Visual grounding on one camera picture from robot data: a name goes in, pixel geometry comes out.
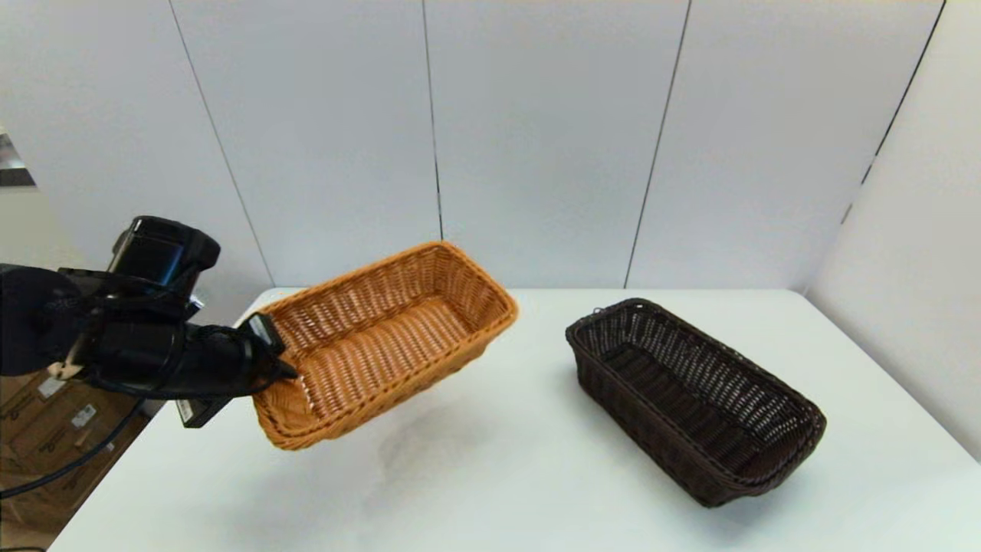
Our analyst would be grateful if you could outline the dark wall shelf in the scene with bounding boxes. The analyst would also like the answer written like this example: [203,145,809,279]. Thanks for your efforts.
[0,130,37,189]

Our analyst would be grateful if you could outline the dark brown wicker basket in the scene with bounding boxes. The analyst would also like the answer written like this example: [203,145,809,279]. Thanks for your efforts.
[566,298,828,508]

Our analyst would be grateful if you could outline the orange wicker basket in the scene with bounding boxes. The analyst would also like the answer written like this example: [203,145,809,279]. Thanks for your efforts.
[251,241,520,451]

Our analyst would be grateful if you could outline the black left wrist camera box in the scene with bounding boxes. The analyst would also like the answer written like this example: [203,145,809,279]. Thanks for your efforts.
[175,395,232,429]

